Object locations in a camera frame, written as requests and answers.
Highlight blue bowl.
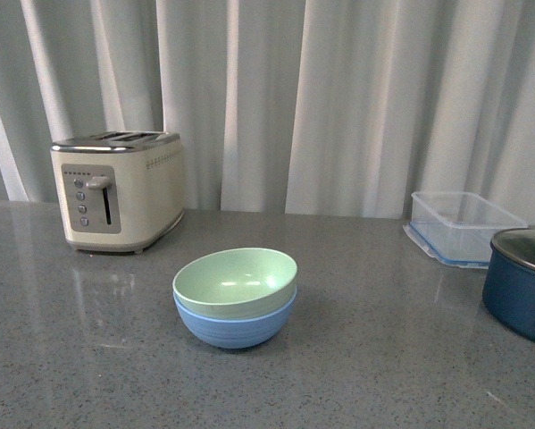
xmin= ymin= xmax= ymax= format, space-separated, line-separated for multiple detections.
xmin=172 ymin=288 xmax=297 ymax=349

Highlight green bowl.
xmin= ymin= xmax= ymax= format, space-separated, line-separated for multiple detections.
xmin=172 ymin=248 xmax=298 ymax=320

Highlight clear plastic food container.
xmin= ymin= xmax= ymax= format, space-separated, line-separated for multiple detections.
xmin=404 ymin=191 xmax=528 ymax=269

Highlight glass pot lid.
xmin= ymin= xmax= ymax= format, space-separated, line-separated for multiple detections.
xmin=490 ymin=228 xmax=535 ymax=271

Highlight dark blue pot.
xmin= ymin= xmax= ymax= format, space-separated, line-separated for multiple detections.
xmin=482 ymin=248 xmax=535 ymax=342

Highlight cream two-slot toaster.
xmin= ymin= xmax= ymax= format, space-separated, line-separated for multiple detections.
xmin=50 ymin=130 xmax=185 ymax=253

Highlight white curtain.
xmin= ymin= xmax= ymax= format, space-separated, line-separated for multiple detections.
xmin=0 ymin=1 xmax=535 ymax=224

